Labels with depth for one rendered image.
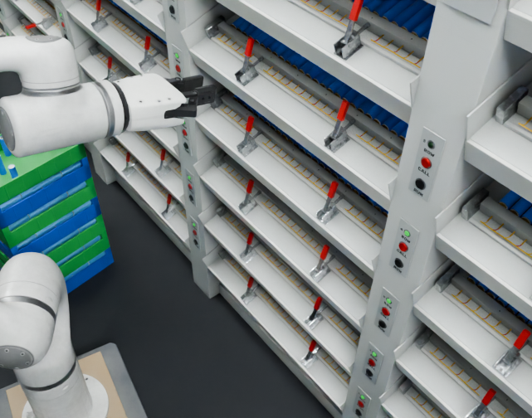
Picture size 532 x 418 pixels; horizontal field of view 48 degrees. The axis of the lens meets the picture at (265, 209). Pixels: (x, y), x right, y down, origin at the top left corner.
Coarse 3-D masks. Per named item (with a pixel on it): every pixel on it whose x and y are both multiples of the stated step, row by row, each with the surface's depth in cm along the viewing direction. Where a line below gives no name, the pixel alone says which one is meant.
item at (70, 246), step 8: (96, 224) 193; (104, 224) 196; (88, 232) 192; (96, 232) 195; (72, 240) 188; (80, 240) 191; (88, 240) 194; (56, 248) 185; (64, 248) 187; (72, 248) 190; (0, 256) 187; (48, 256) 184; (56, 256) 187; (64, 256) 189
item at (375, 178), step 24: (192, 24) 129; (216, 24) 131; (192, 48) 133; (216, 48) 131; (240, 48) 129; (216, 72) 128; (264, 72) 123; (240, 96) 126; (264, 96) 120; (288, 96) 118; (312, 96) 117; (288, 120) 115; (312, 120) 113; (312, 144) 112; (336, 168) 110; (360, 168) 105; (384, 168) 104; (384, 192) 101
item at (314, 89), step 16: (224, 32) 131; (240, 32) 128; (256, 48) 124; (272, 64) 121; (288, 64) 120; (304, 80) 116; (320, 96) 113; (336, 96) 112; (336, 112) 113; (352, 112) 109; (368, 128) 106; (384, 128) 105; (384, 144) 106; (400, 144) 103
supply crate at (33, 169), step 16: (0, 144) 174; (80, 144) 171; (16, 160) 173; (32, 160) 173; (48, 160) 165; (64, 160) 169; (0, 176) 168; (32, 176) 164; (48, 176) 168; (0, 192) 159; (16, 192) 162
